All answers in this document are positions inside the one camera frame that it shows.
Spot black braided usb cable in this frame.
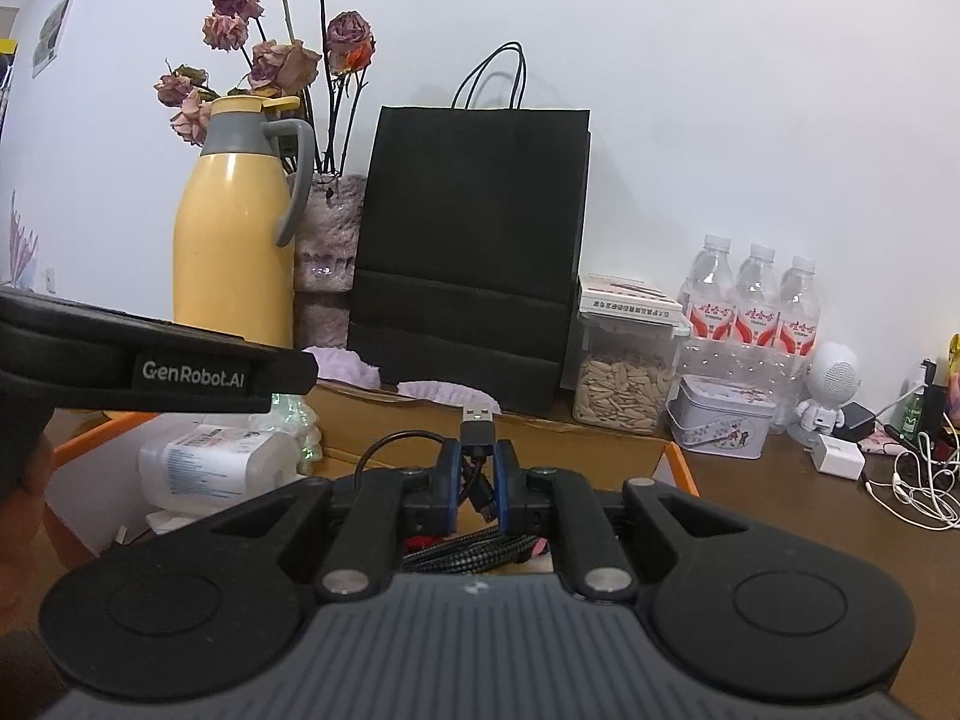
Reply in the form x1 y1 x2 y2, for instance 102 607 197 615
353 401 557 577

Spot clear white plastic jar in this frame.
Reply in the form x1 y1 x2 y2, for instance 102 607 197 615
139 424 301 517

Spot iridescent crumpled wrapper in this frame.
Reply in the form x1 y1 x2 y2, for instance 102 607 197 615
263 395 322 476

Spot red orange cardboard box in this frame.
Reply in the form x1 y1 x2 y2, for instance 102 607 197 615
43 383 698 569

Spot yellow thermos jug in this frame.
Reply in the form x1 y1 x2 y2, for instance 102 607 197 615
172 96 314 348

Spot lavender tin box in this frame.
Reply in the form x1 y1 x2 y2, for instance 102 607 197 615
667 374 776 460

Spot clear jar of seeds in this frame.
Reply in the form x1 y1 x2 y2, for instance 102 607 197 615
573 275 692 436

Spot white charger cube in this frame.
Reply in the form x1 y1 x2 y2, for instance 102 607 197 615
811 434 866 481

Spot black paper bag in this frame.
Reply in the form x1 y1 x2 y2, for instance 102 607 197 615
348 65 590 416

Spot black power adapter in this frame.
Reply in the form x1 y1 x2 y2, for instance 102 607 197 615
833 401 875 444

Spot left water bottle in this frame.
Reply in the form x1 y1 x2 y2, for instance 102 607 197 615
679 234 736 377

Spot water bottle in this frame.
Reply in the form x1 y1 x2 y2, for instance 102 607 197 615
731 244 779 382
775 255 822 383
679 234 736 377

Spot white robot speaker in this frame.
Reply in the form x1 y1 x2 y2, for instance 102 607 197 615
788 341 861 449

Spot right water bottle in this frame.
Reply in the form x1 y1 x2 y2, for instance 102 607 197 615
775 255 822 383

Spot middle water bottle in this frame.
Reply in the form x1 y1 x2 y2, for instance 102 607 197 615
731 244 779 382

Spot dried pink rose bouquet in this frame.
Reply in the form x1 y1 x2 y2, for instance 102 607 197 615
202 0 376 177

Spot colourful snack bag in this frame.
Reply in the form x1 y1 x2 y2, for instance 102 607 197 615
947 333 960 427

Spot wall picture frame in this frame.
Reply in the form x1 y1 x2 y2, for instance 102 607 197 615
31 0 73 76

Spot white tangled cables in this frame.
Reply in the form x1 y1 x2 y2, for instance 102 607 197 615
860 380 960 533

